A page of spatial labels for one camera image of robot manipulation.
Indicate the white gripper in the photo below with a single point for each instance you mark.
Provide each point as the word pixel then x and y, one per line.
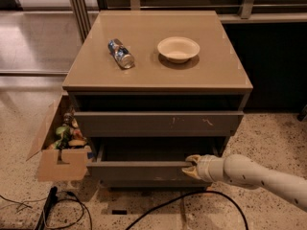
pixel 205 167

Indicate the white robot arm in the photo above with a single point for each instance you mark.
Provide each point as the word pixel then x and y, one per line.
pixel 241 171

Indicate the grey top drawer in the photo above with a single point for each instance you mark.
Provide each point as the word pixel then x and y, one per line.
pixel 159 124

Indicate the grey drawer cabinet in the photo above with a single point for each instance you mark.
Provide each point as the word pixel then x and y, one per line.
pixel 213 80

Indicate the white paper bowl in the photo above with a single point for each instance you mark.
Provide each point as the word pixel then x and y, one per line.
pixel 178 49

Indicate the dark object at right edge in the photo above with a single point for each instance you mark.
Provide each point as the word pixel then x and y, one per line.
pixel 302 114

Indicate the toy items in box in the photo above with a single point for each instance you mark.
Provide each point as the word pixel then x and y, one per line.
pixel 69 136

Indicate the blue silver soda can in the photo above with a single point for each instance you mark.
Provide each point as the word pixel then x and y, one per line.
pixel 120 53

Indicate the cardboard box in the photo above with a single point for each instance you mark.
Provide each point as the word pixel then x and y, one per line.
pixel 54 164

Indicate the black power strip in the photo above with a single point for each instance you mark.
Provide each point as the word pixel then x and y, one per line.
pixel 49 203

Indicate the metal railing frame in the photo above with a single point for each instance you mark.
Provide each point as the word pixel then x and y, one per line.
pixel 241 18

